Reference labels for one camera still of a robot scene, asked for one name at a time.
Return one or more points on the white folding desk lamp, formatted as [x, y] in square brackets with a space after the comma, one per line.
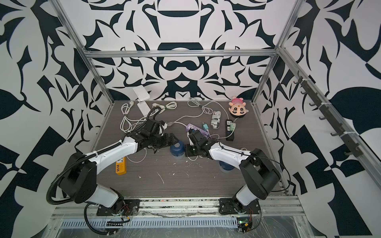
[142, 96]

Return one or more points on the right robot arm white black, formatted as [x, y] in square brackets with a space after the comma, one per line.
[259, 173]

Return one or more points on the teal charger adapter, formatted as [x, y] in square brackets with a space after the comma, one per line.
[205, 127]

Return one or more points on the grey wall hook rail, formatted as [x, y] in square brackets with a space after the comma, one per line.
[331, 115]

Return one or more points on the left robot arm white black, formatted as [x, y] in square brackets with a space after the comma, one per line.
[78, 181]

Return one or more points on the green charger adapter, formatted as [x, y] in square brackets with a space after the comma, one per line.
[231, 126]

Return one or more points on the blue cordless grinder front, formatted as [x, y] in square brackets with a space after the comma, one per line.
[225, 168]

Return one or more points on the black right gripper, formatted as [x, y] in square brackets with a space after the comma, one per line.
[187, 153]

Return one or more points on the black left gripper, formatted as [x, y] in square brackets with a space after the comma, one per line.
[166, 142]

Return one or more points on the pink cartoon face toy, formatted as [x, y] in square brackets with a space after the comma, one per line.
[237, 107]

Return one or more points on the yellow power strip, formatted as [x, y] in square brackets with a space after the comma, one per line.
[121, 166]

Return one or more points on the purple power strip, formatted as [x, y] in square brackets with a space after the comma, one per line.
[190, 127]

